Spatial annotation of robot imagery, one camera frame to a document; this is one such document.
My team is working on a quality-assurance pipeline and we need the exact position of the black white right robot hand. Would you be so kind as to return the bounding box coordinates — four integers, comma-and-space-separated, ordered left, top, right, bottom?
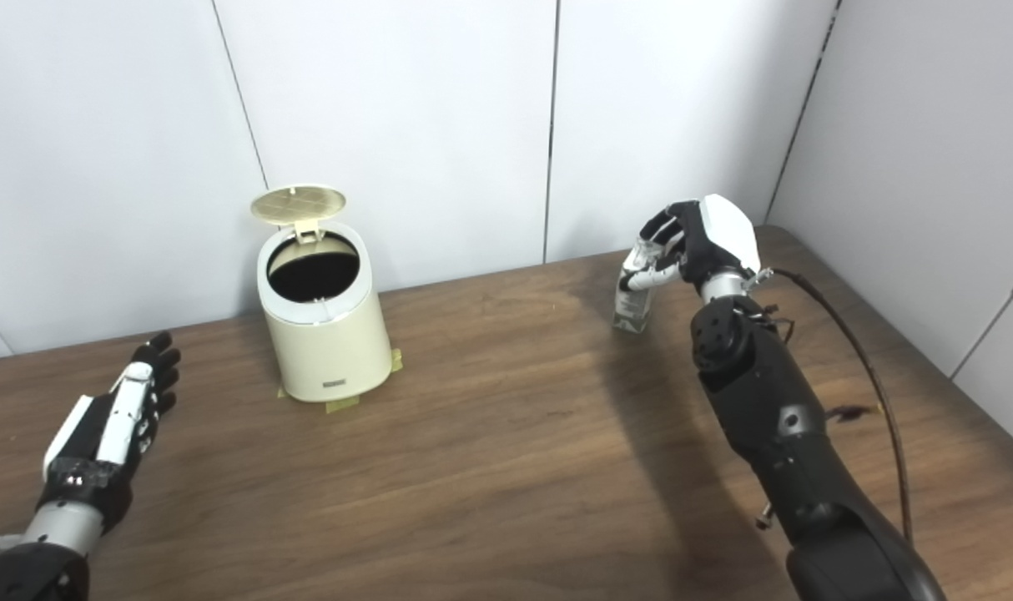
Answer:
619, 194, 762, 293

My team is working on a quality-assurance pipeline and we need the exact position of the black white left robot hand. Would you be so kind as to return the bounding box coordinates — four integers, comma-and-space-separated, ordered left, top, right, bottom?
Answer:
35, 331, 182, 535

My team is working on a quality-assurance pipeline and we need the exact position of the white green milk carton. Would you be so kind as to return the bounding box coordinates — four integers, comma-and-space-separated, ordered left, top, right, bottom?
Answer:
612, 238, 659, 335

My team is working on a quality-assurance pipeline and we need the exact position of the cream-colored bin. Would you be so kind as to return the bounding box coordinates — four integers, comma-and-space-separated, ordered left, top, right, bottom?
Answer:
256, 221, 393, 403

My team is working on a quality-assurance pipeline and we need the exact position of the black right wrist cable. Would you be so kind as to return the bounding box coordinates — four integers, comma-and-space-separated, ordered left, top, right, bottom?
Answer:
757, 267, 915, 543

